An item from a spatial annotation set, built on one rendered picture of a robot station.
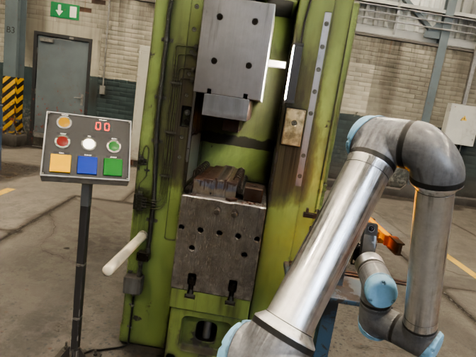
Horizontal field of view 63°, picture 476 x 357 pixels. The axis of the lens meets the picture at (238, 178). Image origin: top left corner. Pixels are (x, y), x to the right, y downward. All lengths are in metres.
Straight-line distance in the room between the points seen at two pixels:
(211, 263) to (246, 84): 0.81
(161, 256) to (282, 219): 0.65
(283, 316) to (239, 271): 0.96
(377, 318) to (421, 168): 0.52
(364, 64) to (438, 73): 1.43
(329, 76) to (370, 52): 6.25
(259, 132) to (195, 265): 0.84
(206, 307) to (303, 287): 1.08
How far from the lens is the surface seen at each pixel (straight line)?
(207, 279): 1.86
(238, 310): 1.91
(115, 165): 1.71
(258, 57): 1.74
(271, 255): 2.00
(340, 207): 0.92
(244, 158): 2.23
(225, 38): 1.77
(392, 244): 1.50
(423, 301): 1.16
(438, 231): 1.04
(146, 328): 2.28
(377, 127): 1.00
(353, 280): 1.80
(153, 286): 2.16
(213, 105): 1.75
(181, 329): 2.05
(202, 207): 1.75
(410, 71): 8.39
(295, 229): 1.97
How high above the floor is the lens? 1.33
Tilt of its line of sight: 10 degrees down
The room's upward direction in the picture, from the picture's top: 8 degrees clockwise
